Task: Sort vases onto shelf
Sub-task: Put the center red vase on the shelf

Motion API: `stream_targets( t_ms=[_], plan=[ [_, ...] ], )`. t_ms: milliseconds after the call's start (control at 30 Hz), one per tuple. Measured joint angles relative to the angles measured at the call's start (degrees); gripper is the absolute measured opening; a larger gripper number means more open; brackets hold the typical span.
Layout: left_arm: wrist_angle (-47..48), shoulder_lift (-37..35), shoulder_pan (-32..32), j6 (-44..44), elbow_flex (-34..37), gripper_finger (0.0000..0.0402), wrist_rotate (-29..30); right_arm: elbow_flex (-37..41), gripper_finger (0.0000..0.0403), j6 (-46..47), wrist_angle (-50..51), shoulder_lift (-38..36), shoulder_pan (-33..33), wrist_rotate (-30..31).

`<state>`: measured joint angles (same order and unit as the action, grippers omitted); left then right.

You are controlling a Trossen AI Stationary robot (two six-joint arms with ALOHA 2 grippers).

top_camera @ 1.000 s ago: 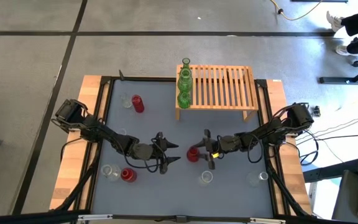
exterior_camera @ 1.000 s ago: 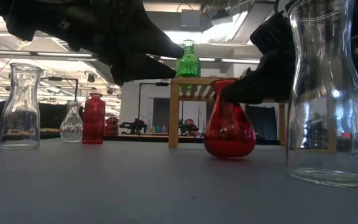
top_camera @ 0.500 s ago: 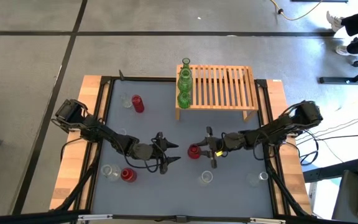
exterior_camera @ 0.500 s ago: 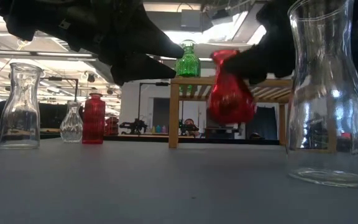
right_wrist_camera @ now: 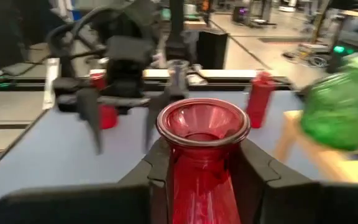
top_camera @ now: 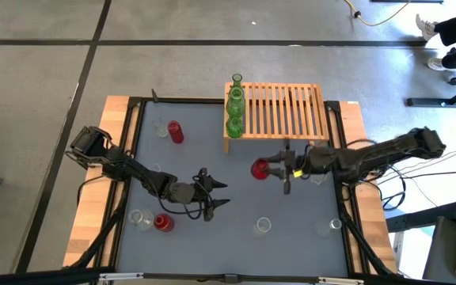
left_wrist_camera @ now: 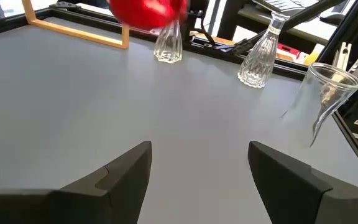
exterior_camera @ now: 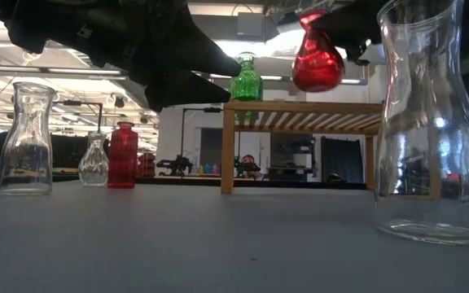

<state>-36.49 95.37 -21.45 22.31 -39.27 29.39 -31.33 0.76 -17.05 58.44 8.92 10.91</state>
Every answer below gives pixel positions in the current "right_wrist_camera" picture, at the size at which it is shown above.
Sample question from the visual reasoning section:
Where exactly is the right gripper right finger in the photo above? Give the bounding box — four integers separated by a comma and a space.
230, 138, 358, 224

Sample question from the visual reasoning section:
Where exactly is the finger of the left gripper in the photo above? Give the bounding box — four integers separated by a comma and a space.
143, 93, 171, 154
75, 88, 104, 156

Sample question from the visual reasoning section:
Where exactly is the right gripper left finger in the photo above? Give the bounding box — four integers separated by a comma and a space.
0, 138, 173, 224

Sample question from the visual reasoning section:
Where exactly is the red flared-rim glass vase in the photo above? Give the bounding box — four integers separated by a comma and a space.
155, 98, 251, 224

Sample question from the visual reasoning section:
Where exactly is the green glass vase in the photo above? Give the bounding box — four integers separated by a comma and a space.
300, 52, 358, 152

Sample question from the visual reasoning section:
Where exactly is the red ribbed cylinder vase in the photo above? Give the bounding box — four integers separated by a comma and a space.
246, 70, 277, 129

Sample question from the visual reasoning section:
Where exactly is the wooden slatted shelf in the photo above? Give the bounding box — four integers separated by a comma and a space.
273, 110, 358, 184

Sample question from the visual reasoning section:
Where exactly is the red bulbous glass vase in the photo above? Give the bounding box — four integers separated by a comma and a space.
88, 68, 119, 130

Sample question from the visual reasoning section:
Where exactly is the tall clear glass vase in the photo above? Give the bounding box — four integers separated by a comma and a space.
165, 58, 191, 94

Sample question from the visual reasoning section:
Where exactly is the black cabinet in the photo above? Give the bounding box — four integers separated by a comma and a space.
196, 29, 229, 70

